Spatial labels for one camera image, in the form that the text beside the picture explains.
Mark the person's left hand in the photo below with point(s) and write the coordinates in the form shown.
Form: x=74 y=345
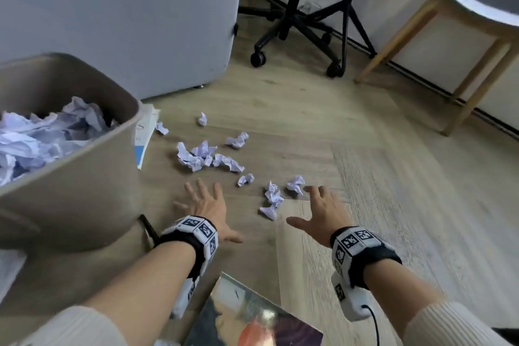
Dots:
x=211 y=212

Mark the person's right hand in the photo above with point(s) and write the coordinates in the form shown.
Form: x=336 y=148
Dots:
x=328 y=220

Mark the pile of paper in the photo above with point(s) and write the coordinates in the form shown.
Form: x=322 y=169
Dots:
x=194 y=157

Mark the black marker pen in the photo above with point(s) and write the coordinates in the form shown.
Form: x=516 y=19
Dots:
x=149 y=230

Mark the colourful cover novel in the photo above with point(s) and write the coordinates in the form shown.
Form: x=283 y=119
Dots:
x=243 y=317

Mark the blue and white book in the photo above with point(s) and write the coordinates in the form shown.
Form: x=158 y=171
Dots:
x=146 y=131

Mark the person's right forearm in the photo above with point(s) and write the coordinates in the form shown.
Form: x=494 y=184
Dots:
x=397 y=293

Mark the person's left forearm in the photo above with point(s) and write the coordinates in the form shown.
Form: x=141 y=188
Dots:
x=142 y=297

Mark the beige waste bin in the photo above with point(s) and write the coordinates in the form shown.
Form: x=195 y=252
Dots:
x=81 y=204

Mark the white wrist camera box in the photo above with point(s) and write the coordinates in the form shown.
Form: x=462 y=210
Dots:
x=184 y=297
x=350 y=297

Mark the white book red speckles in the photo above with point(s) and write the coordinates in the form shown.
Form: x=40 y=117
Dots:
x=10 y=272

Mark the black partition connector tab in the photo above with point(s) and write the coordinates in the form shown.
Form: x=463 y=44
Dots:
x=235 y=29

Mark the black wristband with marker tags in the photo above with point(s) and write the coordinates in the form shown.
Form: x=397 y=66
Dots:
x=365 y=252
x=190 y=236

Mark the grey felt partition panel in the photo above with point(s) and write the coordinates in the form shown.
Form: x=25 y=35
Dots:
x=121 y=13

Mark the dense heap of paper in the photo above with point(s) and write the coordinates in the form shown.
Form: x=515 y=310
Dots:
x=40 y=139

